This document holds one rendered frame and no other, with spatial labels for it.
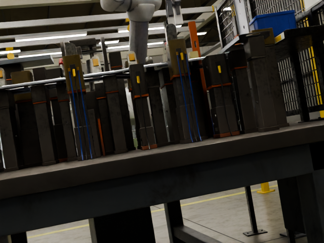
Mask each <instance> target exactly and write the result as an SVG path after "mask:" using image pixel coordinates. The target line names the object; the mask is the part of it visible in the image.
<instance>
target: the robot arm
mask: <svg viewBox="0 0 324 243"><path fill-rule="evenodd" d="M180 2H181V0H165V7H166V18H167V19H168V24H174V25H175V26H177V25H183V24H184V23H183V17H182V12H181V6H180ZM100 4H101V7H102V9H103V10H105V11H108V12H112V11H119V12H127V15H128V18H129V20H130V33H129V51H133V52H135V55H136V59H137V60H139V62H140V63H143V64H144V65H145V59H146V57H147V50H148V36H149V21H150V20H151V19H152V16H153V14H154V12H156V11H157V10H159V8H160V7H161V4H162V0H100ZM176 29H177V28H176ZM176 32H177V30H176ZM125 90H126V96H127V102H128V109H129V114H130V121H131V125H135V117H134V111H133V105H132V99H131V92H130V93H129V90H128V86H127V87H126V88H125ZM147 100H148V108H149V114H150V119H152V116H151V109H150V102H149V97H147Z"/></svg>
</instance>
